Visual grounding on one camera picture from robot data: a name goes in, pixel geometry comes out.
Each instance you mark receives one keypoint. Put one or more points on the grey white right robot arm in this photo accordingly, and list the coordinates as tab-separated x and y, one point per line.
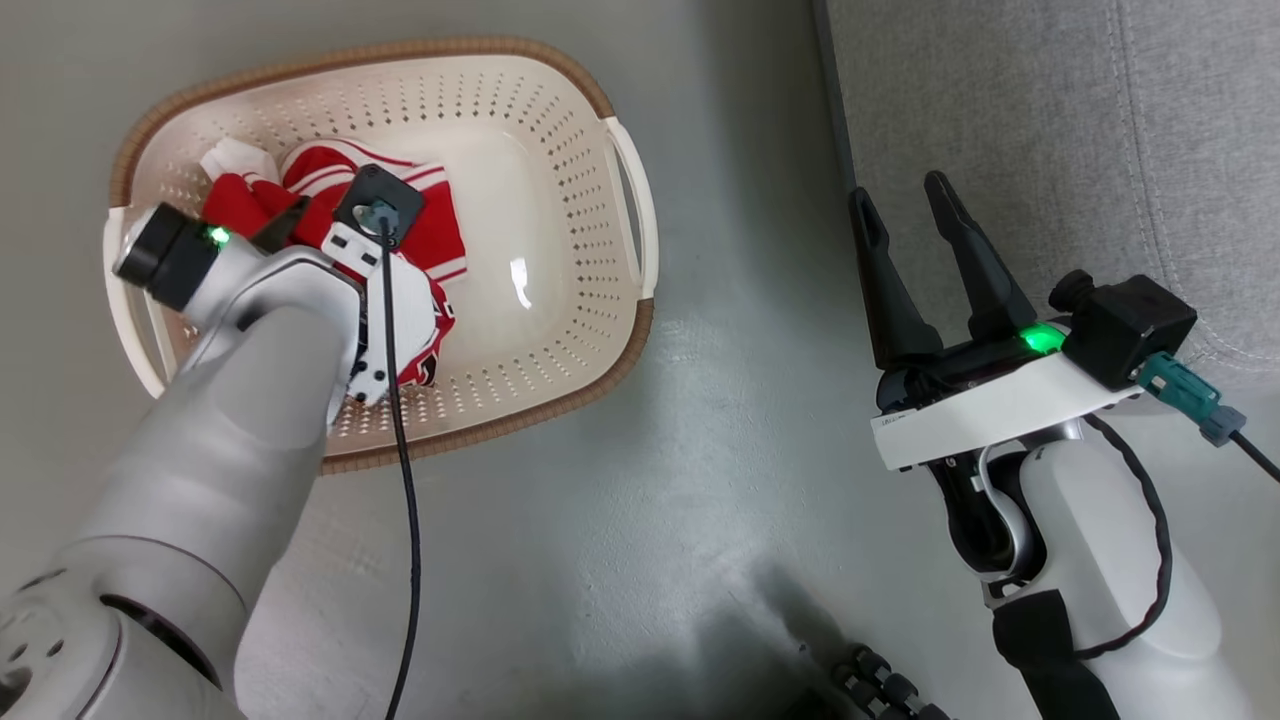
1090	590

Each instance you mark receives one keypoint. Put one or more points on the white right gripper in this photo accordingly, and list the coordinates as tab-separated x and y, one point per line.
1000	410

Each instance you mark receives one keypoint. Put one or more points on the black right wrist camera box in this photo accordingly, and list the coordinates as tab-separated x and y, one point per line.
1125	325

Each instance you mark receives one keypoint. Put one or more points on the teal left camera connector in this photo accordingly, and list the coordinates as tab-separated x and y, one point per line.
378	214

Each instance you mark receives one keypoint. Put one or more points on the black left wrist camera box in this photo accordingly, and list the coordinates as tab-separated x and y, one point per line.
378	190

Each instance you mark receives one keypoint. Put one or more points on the cream perforated laundry basket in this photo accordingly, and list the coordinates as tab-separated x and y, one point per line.
540	200

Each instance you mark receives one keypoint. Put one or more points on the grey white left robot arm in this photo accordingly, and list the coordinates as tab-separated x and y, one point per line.
220	440

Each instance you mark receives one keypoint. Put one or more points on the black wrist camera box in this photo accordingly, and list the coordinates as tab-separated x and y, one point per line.
378	190
1125	325

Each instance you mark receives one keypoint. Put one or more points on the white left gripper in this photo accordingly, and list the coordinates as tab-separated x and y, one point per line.
400	300

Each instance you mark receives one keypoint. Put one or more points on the grey fabric sofa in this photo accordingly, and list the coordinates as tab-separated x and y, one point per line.
1050	120

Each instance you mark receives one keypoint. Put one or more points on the red basketball jersey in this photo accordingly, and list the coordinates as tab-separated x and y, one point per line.
435	225

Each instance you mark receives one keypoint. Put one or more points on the teal right camera connector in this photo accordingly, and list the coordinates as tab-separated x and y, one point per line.
1185	392

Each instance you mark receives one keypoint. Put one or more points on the teal camera connector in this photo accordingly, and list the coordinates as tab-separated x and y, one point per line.
378	214
1185	392

